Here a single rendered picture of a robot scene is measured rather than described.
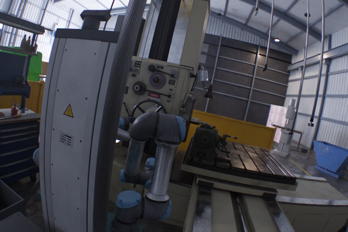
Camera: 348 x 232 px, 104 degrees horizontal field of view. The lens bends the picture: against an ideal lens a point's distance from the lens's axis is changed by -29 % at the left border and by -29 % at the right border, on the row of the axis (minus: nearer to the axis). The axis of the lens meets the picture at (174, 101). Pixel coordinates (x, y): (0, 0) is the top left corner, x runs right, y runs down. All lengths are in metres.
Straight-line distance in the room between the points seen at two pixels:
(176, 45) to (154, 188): 2.15
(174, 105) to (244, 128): 2.77
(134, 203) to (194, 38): 2.30
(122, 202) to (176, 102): 1.32
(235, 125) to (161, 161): 3.68
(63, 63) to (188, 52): 2.10
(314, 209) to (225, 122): 2.75
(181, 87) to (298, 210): 2.15
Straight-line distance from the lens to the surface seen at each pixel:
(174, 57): 2.70
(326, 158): 7.41
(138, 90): 2.01
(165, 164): 0.89
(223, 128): 4.45
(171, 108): 2.00
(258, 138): 4.64
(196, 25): 2.80
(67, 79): 0.79
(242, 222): 1.71
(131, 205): 0.92
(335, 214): 3.24
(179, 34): 2.78
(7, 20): 2.45
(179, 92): 1.98
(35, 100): 4.00
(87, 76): 0.72
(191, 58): 2.67
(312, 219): 3.00
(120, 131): 1.43
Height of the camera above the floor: 1.63
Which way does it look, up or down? 4 degrees down
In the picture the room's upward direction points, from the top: 12 degrees clockwise
